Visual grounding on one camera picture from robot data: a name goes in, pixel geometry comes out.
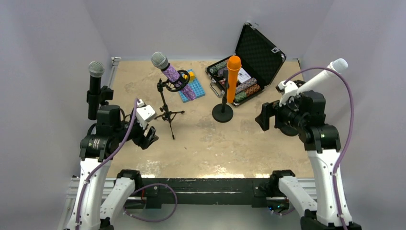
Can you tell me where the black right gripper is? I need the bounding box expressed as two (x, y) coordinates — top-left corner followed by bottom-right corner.
(255, 92), (306, 130)

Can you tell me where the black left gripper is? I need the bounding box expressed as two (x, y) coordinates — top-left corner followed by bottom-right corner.
(113, 107), (158, 149)

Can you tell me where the black round-base mic stand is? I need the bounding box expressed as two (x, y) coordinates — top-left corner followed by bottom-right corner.
(212, 70), (234, 123)

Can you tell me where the orange microphone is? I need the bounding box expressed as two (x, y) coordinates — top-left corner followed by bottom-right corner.
(226, 56), (242, 103)

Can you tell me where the black tripod shock-mount stand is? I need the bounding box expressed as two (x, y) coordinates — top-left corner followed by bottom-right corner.
(154, 69), (191, 140)

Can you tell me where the purple glitter microphone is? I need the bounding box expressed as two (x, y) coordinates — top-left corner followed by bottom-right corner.
(151, 52), (196, 101)

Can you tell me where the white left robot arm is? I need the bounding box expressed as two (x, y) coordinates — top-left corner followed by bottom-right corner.
(64, 102), (158, 230)

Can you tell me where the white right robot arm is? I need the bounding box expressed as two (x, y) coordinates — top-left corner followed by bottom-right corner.
(255, 91), (362, 230)

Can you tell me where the black round-base stand left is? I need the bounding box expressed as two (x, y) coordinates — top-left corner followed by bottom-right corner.
(86, 86), (114, 105)

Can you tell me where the white microphone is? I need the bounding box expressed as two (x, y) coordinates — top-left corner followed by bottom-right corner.
(296, 58), (348, 95)

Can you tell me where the black microphone silver grille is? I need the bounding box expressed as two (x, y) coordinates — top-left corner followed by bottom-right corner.
(87, 61), (105, 120)

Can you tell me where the black poker chip case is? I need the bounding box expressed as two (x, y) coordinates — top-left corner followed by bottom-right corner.
(205, 23), (286, 107)

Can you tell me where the blue lego baseplate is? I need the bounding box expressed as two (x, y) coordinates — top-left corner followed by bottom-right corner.
(179, 69), (205, 103)

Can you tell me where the yellow lego brick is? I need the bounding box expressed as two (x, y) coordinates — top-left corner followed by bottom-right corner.
(188, 71), (196, 82)

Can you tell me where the black shock-mount stand right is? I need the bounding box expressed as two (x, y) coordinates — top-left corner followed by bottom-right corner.
(276, 80), (305, 137)

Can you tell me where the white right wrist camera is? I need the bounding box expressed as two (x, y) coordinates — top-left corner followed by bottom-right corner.
(276, 81), (298, 107)

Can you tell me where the black table front rail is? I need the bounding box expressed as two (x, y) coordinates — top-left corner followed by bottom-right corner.
(129, 178), (292, 212)

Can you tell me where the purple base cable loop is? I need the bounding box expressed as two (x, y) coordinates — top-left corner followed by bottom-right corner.
(123, 183), (178, 223)

